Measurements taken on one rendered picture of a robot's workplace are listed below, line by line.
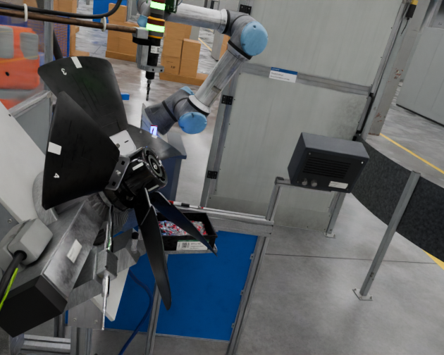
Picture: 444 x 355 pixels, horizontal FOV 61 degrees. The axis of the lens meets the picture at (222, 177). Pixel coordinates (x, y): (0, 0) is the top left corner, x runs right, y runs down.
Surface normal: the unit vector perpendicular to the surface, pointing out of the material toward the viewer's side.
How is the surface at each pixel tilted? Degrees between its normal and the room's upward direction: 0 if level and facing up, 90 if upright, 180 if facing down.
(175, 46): 90
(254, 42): 95
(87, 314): 90
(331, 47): 89
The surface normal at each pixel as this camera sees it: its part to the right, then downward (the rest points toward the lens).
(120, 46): 0.20, 0.44
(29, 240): 0.87, -0.46
